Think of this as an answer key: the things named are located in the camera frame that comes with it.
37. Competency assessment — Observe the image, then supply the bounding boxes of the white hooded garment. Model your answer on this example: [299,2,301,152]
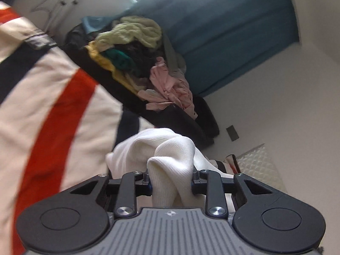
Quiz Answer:
[105,128,233,208]

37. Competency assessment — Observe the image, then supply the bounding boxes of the white quilted headboard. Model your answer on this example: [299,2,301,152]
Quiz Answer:
[236,144,287,193]

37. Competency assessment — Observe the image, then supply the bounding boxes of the striped bed blanket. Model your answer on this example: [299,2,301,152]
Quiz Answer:
[1,3,151,254]

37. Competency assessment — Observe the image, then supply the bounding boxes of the green garment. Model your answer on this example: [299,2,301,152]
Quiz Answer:
[101,48,136,71]

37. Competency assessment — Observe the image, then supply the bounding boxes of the yellow garment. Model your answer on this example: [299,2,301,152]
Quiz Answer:
[85,41,146,95]

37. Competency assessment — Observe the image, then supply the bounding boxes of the right blue curtain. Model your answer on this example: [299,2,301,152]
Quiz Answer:
[125,0,299,96]

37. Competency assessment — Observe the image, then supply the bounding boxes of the cream knitted blanket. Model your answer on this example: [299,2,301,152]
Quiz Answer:
[95,16,162,51]

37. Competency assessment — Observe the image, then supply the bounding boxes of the dark wall switch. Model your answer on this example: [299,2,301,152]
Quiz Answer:
[226,125,239,142]

